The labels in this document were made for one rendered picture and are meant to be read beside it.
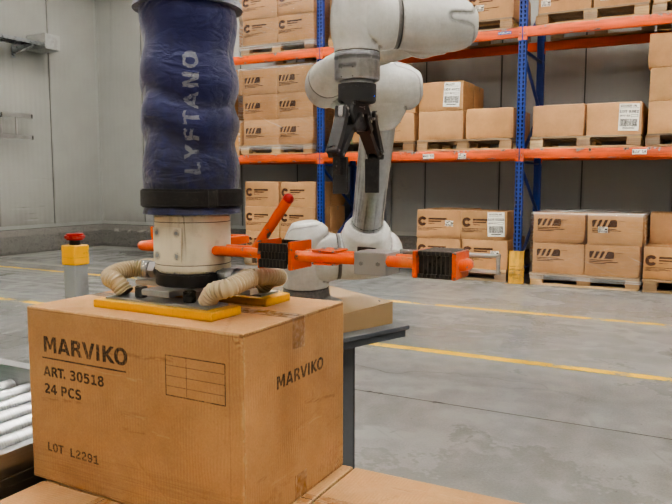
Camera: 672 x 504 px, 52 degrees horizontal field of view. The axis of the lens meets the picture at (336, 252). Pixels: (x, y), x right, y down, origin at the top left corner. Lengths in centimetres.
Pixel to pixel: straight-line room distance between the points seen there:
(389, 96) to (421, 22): 56
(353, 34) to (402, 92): 59
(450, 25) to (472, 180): 875
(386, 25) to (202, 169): 48
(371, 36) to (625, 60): 857
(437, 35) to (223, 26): 46
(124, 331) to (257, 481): 41
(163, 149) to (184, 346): 42
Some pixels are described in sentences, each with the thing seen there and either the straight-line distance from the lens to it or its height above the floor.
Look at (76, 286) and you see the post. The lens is 261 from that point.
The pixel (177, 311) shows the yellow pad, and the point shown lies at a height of 96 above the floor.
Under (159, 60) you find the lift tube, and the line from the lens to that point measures 154.
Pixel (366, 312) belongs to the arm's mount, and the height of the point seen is 80.
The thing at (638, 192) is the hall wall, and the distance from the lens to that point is 971.
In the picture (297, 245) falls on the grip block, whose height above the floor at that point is 109.
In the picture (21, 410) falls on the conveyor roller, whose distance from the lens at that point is 233.
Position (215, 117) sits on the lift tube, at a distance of 152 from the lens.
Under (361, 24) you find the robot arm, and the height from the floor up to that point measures 152.
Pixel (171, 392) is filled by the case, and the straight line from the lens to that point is 144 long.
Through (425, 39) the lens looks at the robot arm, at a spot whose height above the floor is 150.
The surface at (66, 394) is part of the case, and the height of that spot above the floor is 76.
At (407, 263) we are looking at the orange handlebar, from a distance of 130.
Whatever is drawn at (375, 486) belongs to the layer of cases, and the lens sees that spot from 164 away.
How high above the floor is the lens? 123
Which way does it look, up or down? 6 degrees down
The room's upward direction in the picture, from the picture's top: straight up
